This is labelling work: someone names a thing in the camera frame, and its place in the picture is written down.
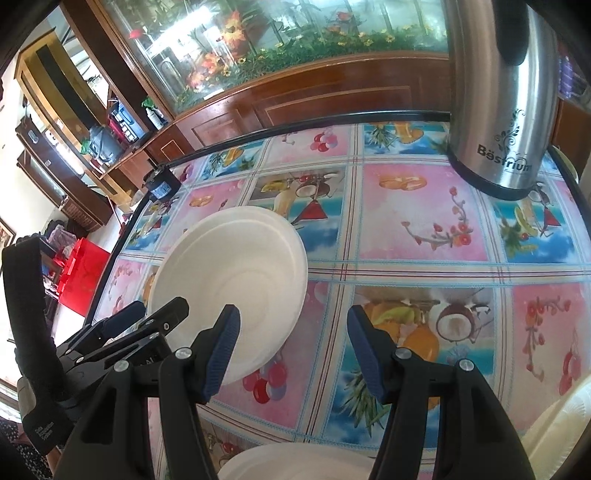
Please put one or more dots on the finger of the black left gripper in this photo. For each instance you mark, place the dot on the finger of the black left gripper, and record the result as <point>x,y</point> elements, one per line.
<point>150,331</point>
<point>93,337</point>

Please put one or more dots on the large white bowl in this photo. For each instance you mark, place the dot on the large white bowl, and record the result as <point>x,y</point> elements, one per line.
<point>248,257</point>

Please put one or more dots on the cream ribbed paper bowl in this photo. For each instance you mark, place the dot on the cream ribbed paper bowl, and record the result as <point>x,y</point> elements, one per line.
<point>553,436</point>

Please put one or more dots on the small black jar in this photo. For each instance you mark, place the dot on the small black jar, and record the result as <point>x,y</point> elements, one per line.
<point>161,183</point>

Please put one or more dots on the grey kettle on shelf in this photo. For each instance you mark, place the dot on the grey kettle on shelf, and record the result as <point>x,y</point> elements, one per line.
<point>103,145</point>

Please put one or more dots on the wooden side shelf unit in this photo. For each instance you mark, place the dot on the wooden side shelf unit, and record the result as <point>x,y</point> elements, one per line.
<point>61,108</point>

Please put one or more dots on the white spray bottle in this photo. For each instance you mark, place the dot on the white spray bottle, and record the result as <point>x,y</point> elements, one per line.
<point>154,114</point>

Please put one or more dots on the colourful fruit pattern tablecloth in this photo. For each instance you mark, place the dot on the colourful fruit pattern tablecloth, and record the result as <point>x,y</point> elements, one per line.
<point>387,224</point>

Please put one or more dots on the glass fish tank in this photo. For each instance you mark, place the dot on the glass fish tank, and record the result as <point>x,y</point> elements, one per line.
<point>194,50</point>

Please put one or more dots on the wooden cabinet under tank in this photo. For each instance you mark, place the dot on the wooden cabinet under tank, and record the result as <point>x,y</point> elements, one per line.
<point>395,80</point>

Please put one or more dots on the stainless steel thermos jug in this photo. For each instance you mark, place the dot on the stainless steel thermos jug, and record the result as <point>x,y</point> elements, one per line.
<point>504,64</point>

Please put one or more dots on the purple bottles on shelf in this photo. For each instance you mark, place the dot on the purple bottles on shelf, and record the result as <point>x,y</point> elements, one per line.
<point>566,77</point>

